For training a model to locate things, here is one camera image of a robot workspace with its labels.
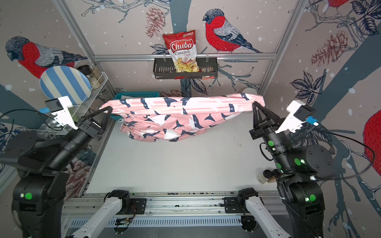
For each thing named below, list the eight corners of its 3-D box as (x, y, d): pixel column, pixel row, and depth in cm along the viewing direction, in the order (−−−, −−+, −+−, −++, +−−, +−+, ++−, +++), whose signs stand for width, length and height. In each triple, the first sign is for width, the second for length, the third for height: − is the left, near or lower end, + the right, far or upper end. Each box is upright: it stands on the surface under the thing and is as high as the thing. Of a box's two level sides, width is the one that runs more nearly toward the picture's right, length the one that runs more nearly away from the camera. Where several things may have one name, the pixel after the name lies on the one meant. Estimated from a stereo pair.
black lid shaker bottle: (258, 184, 83) (265, 178, 75) (256, 175, 86) (262, 169, 78) (266, 184, 83) (273, 178, 75) (264, 175, 86) (270, 169, 78)
